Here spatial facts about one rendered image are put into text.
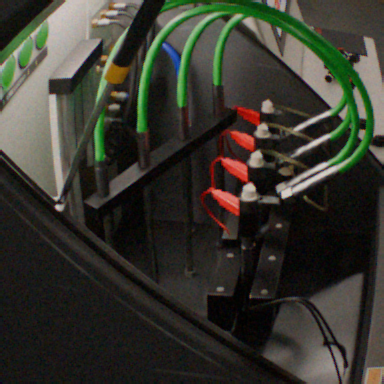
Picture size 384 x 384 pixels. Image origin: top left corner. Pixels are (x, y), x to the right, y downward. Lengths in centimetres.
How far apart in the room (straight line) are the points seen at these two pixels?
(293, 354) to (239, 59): 51
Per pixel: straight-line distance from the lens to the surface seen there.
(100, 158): 109
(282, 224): 126
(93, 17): 122
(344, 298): 134
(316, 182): 104
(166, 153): 120
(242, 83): 134
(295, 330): 128
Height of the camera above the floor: 174
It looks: 35 degrees down
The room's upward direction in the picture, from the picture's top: 2 degrees counter-clockwise
